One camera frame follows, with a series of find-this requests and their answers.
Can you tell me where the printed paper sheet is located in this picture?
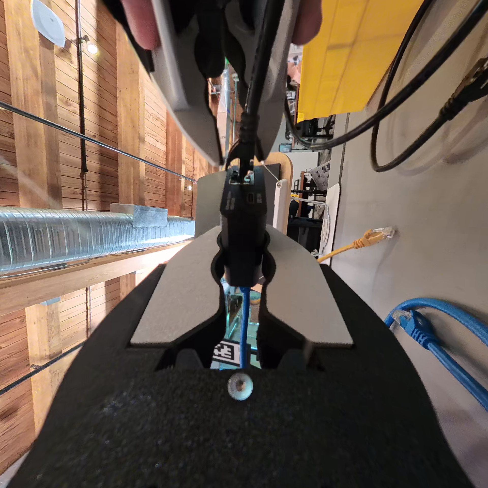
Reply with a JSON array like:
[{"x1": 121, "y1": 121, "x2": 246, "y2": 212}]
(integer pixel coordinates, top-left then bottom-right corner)
[{"x1": 310, "y1": 161, "x2": 331, "y2": 190}]

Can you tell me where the silver ventilation duct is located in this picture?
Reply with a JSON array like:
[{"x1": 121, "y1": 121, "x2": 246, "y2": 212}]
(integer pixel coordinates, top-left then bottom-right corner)
[{"x1": 0, "y1": 204, "x2": 196, "y2": 276}]

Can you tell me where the yellow plastic bin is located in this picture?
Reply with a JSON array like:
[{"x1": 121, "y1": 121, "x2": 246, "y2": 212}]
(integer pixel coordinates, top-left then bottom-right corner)
[{"x1": 295, "y1": 0, "x2": 424, "y2": 123}]

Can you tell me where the white bar bracket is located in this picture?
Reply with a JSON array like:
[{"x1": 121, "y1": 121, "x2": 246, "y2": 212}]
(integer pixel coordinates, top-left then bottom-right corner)
[{"x1": 272, "y1": 181, "x2": 292, "y2": 233}]

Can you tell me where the black ethernet adapter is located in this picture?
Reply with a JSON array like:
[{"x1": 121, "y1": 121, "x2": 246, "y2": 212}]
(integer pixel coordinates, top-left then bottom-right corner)
[{"x1": 220, "y1": 168, "x2": 267, "y2": 287}]

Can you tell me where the yellow ethernet cable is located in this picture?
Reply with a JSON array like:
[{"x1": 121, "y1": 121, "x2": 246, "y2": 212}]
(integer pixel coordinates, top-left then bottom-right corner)
[{"x1": 317, "y1": 226, "x2": 396, "y2": 264}]

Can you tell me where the white ceiling access point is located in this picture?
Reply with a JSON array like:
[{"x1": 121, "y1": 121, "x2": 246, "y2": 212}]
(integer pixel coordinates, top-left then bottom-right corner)
[{"x1": 30, "y1": 0, "x2": 66, "y2": 48}]

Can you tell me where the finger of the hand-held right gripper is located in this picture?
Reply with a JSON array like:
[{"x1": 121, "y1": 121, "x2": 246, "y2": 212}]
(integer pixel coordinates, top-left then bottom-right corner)
[
  {"x1": 150, "y1": 0, "x2": 225, "y2": 166},
  {"x1": 229, "y1": 0, "x2": 302, "y2": 161}
]

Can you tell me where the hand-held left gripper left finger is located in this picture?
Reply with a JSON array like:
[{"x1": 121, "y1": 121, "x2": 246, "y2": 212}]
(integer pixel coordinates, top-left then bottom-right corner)
[{"x1": 129, "y1": 225, "x2": 227, "y2": 348}]

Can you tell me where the black ceiling pipe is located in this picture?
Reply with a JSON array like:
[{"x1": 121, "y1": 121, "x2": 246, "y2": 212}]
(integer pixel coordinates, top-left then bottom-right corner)
[{"x1": 75, "y1": 0, "x2": 89, "y2": 177}]

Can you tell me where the blue ethernet cable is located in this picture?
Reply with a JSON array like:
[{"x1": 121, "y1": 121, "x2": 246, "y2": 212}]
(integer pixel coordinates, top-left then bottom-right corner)
[{"x1": 238, "y1": 287, "x2": 488, "y2": 413}]

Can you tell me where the wood-edged black board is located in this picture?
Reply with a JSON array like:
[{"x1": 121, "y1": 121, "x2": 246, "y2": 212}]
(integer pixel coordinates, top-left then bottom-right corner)
[{"x1": 194, "y1": 152, "x2": 294, "y2": 234}]

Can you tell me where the person's right hand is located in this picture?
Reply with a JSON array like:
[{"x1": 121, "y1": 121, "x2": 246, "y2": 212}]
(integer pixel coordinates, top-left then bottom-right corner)
[{"x1": 121, "y1": 0, "x2": 323, "y2": 51}]

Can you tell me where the black ethernet cable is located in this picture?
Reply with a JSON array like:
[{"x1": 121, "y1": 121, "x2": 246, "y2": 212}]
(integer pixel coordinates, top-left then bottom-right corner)
[{"x1": 225, "y1": 0, "x2": 488, "y2": 187}]

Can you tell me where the black white tag sign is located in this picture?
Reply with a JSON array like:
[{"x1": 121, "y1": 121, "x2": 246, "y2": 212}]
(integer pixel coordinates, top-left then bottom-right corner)
[{"x1": 211, "y1": 339, "x2": 262, "y2": 370}]

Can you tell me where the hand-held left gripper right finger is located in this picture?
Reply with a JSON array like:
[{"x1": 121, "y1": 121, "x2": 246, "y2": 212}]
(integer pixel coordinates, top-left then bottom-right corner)
[{"x1": 260, "y1": 224, "x2": 355, "y2": 349}]

